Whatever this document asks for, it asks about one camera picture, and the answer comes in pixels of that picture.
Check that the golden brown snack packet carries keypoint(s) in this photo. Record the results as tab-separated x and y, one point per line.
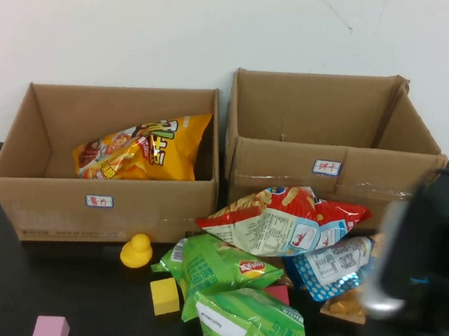
286	279
344	309

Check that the blue chip bag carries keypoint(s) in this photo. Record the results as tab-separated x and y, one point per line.
326	269

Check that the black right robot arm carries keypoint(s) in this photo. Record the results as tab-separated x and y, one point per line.
442	249

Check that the tall cardboard box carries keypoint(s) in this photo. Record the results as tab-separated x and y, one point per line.
290	163

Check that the green Lay's chip bag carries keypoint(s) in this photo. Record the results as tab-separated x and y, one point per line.
213	268

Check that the pink foam cube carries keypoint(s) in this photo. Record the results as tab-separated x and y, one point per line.
51	330

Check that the low cardboard box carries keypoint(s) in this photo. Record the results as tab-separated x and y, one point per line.
61	214

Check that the yellow rubber duck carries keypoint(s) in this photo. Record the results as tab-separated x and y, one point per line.
136	253

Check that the yellow foam cube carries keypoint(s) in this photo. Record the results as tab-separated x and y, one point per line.
164	297

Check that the magenta foam cube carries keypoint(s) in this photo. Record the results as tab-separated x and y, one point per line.
278	293

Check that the red shrimp cracker bag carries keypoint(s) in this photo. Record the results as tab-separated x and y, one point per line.
267	221

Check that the green bag with white label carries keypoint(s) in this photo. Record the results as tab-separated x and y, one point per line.
262	334

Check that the yellow chip bag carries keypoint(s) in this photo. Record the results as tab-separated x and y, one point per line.
169	153

